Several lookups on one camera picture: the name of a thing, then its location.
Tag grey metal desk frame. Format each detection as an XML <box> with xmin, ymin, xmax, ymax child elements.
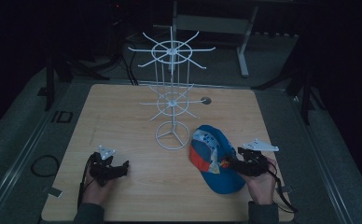
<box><xmin>152</xmin><ymin>0</ymin><xmax>296</xmax><ymax>78</ymax></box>

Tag black rectangular frame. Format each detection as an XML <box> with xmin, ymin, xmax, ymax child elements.
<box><xmin>50</xmin><ymin>109</ymin><xmax>74</xmax><ymax>124</ymax></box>

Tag person's left hand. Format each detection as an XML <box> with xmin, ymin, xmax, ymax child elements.
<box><xmin>81</xmin><ymin>161</ymin><xmax>117</xmax><ymax>207</ymax></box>

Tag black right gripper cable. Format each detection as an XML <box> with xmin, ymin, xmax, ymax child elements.
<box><xmin>266</xmin><ymin>161</ymin><xmax>299</xmax><ymax>215</ymax></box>

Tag blue and orange cap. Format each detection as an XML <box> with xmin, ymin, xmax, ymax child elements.
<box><xmin>188</xmin><ymin>124</ymin><xmax>247</xmax><ymax>195</ymax></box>

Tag black cable loop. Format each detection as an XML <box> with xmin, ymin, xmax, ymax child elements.
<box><xmin>30</xmin><ymin>154</ymin><xmax>62</xmax><ymax>178</ymax></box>

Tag person's right hand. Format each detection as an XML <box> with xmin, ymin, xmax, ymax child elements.
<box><xmin>243</xmin><ymin>156</ymin><xmax>278</xmax><ymax>205</ymax></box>

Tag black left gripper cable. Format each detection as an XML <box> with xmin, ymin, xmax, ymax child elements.
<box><xmin>77</xmin><ymin>152</ymin><xmax>97</xmax><ymax>210</ymax></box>

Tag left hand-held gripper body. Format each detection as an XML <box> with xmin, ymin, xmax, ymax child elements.
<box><xmin>89</xmin><ymin>145</ymin><xmax>123</xmax><ymax>188</ymax></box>

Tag white wire display rack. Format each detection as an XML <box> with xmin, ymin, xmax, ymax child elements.
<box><xmin>127</xmin><ymin>26</ymin><xmax>216</xmax><ymax>151</ymax></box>

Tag black tripod stand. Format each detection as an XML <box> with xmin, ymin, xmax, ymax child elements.
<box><xmin>36</xmin><ymin>53</ymin><xmax>111</xmax><ymax>112</ymax></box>
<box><xmin>251</xmin><ymin>66</ymin><xmax>327</xmax><ymax>126</ymax></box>

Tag black floor cables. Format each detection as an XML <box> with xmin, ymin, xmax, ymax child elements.
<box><xmin>118</xmin><ymin>38</ymin><xmax>140</xmax><ymax>87</ymax></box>

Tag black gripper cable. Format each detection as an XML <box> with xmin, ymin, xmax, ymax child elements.
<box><xmin>266</xmin><ymin>161</ymin><xmax>299</xmax><ymax>215</ymax></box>
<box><xmin>77</xmin><ymin>152</ymin><xmax>97</xmax><ymax>210</ymax></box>

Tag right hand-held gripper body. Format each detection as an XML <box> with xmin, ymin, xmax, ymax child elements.
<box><xmin>237</xmin><ymin>137</ymin><xmax>280</xmax><ymax>178</ymax></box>

